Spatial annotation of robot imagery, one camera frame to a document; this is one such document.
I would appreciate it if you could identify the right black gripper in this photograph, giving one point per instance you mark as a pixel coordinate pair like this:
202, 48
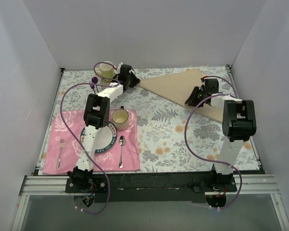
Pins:
196, 96

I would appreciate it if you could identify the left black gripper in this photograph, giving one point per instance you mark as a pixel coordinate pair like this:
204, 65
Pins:
130, 80

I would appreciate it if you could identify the beige cloth napkin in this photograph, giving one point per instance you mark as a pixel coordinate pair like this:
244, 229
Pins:
174, 87

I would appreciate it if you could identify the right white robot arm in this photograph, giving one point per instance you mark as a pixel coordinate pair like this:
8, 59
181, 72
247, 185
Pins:
238, 125

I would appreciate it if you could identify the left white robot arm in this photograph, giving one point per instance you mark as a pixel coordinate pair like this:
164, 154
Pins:
96, 117

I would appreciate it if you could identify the yellow mug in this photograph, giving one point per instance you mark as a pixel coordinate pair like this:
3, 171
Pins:
105, 70

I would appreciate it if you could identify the round woven coaster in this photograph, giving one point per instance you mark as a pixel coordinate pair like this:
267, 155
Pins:
107, 82

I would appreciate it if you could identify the cream mug dark rim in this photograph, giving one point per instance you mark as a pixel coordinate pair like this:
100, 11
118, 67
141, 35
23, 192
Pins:
120, 118

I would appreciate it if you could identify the purple plastic spoon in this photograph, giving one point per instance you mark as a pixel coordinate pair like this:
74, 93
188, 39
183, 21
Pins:
95, 81

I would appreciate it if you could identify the silver metal spoon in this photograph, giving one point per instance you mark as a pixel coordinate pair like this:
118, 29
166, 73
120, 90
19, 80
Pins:
122, 141

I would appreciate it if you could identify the white plate teal rim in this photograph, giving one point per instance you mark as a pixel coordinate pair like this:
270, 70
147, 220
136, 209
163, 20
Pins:
99, 140

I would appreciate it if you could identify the silver metal fork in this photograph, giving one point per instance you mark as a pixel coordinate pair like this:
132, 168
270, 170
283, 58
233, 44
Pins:
61, 147

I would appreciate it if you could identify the pink floral placemat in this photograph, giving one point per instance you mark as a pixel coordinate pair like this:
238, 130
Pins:
108, 160

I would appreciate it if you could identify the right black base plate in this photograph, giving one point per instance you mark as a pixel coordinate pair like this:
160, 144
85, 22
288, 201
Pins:
213, 184

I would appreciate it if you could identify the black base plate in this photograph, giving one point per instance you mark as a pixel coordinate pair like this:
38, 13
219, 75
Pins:
96, 185
213, 184

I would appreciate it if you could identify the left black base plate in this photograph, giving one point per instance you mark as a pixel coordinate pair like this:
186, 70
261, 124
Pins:
96, 185

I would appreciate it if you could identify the aluminium frame rail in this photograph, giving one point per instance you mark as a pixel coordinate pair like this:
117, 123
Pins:
57, 185

